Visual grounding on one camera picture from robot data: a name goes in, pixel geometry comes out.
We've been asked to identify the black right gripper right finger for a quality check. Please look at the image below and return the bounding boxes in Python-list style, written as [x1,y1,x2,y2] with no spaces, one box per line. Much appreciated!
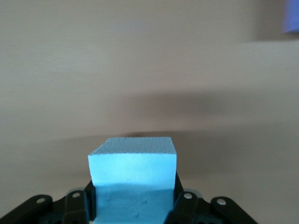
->
[166,172,256,224]

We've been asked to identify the light blue foam block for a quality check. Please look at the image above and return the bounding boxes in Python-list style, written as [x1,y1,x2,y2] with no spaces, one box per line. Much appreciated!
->
[87,137,177,224]

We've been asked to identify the purple foam block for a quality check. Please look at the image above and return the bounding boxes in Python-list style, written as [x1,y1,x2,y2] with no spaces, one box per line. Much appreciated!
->
[281,0,299,35]

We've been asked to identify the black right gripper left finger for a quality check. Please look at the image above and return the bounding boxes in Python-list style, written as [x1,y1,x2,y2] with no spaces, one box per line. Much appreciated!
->
[4,179,97,224]

